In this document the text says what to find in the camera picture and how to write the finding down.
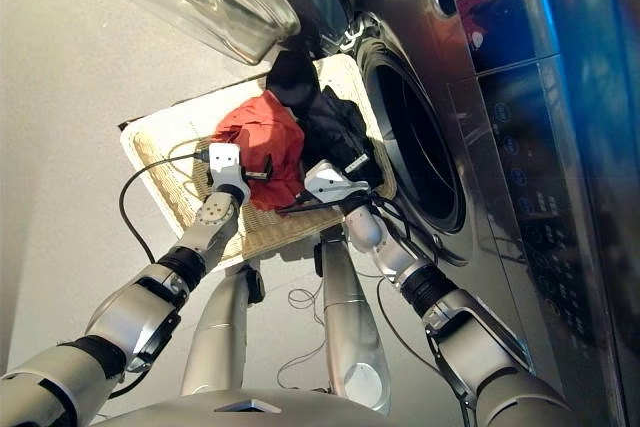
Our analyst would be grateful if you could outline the orange red garment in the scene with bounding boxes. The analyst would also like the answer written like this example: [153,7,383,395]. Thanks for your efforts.
[212,90,308,213]

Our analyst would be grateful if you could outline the black garment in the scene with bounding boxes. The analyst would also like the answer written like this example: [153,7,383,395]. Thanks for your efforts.
[264,49,386,189]

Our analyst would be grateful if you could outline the pale woven laundry basket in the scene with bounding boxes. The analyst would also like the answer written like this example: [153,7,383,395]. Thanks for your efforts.
[118,54,400,269]

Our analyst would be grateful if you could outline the round washing machine door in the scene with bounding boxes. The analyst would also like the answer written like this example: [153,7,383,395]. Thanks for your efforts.
[103,0,354,67]

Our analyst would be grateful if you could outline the grey washing machine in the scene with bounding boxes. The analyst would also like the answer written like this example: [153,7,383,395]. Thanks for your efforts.
[332,0,640,427]

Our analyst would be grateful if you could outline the silver robot torso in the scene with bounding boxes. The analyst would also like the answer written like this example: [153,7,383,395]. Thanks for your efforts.
[89,386,401,427]

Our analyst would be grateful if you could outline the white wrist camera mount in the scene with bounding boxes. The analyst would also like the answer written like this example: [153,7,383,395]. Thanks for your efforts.
[303,153,372,204]
[206,142,252,199]

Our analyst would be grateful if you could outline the thin floor wire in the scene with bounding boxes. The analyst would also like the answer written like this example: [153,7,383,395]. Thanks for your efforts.
[276,274,335,394]

